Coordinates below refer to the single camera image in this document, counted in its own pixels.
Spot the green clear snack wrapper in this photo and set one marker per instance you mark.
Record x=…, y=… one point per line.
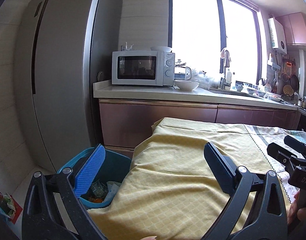
x=99, y=190

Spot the white soap bottle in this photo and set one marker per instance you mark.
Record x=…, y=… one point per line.
x=228, y=76

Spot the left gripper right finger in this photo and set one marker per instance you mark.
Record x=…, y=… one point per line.
x=222, y=167

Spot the electric kettle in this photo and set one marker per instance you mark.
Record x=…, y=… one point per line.
x=182, y=71

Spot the yellow patterned tablecloth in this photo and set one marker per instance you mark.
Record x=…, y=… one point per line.
x=170, y=191

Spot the white water heater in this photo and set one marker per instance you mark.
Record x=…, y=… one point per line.
x=277, y=36

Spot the silver refrigerator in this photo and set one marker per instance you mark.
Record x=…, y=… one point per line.
x=63, y=47

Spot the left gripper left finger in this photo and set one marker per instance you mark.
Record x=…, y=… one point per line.
x=86, y=169

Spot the kitchen faucet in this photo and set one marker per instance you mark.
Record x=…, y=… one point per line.
x=225, y=55

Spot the red snack bag on floor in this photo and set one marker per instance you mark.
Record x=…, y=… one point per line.
x=10, y=210

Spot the orange peel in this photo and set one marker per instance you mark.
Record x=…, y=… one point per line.
x=95, y=200

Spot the right hand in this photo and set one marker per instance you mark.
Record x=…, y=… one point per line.
x=295, y=211

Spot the kitchen counter with cabinets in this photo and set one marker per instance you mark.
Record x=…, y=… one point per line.
x=127, y=113

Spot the bowl on microwave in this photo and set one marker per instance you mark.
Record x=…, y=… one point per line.
x=161, y=48

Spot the white bowl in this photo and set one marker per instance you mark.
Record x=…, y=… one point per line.
x=186, y=85

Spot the white microwave oven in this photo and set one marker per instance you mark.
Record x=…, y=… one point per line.
x=143, y=68

